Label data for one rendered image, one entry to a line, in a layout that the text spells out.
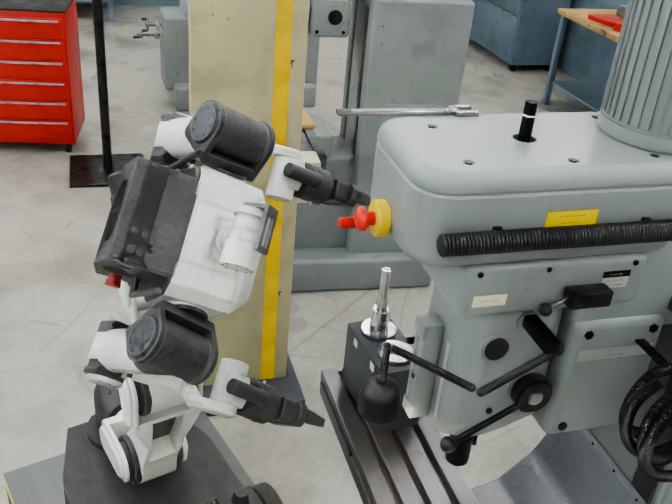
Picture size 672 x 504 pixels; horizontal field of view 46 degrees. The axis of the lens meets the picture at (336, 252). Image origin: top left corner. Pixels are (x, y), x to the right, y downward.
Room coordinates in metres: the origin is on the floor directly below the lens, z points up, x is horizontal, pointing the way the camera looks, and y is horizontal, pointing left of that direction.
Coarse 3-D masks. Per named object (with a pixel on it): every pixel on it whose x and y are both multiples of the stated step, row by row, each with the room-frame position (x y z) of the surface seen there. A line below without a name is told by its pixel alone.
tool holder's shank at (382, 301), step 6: (384, 270) 1.65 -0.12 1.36; (390, 270) 1.65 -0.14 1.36; (384, 276) 1.65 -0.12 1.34; (390, 276) 1.65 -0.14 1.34; (384, 282) 1.64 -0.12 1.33; (384, 288) 1.64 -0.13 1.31; (378, 294) 1.66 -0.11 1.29; (384, 294) 1.64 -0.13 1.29; (378, 300) 1.65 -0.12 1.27; (384, 300) 1.64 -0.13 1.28; (378, 306) 1.64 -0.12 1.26; (384, 306) 1.64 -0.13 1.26
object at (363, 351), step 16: (368, 320) 1.69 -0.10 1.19; (352, 336) 1.65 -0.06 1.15; (368, 336) 1.62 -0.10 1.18; (384, 336) 1.62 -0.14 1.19; (400, 336) 1.65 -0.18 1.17; (352, 352) 1.64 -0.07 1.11; (368, 352) 1.57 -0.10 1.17; (352, 368) 1.63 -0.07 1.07; (368, 368) 1.56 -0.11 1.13; (400, 368) 1.52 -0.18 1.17; (352, 384) 1.62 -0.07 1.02; (400, 384) 1.51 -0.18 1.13; (400, 416) 1.51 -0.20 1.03
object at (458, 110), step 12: (360, 108) 1.25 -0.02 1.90; (372, 108) 1.26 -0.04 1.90; (384, 108) 1.26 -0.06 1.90; (396, 108) 1.27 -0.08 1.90; (408, 108) 1.27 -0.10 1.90; (420, 108) 1.28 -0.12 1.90; (432, 108) 1.28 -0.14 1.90; (444, 108) 1.29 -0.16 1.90; (456, 108) 1.30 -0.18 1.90; (468, 108) 1.31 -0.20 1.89
